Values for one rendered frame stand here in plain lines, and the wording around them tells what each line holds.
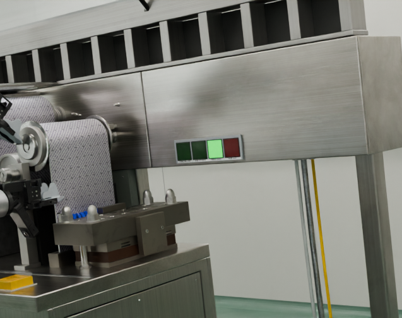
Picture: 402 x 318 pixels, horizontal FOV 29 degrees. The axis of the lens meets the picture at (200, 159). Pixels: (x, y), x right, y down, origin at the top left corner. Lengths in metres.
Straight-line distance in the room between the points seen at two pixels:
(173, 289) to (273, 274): 2.90
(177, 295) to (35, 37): 1.06
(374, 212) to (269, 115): 0.39
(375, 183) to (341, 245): 2.66
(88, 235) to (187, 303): 0.38
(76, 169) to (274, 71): 0.66
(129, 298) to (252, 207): 3.05
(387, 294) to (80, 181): 0.93
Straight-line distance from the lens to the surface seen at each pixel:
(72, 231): 2.19
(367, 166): 2.20
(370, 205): 2.21
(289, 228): 5.01
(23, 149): 2.35
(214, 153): 2.27
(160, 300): 2.25
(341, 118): 2.04
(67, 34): 2.70
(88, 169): 2.39
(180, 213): 2.39
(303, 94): 2.09
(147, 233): 2.26
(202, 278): 2.38
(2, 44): 2.97
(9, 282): 2.06
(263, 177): 5.07
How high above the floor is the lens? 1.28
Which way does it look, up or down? 3 degrees down
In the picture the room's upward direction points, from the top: 6 degrees counter-clockwise
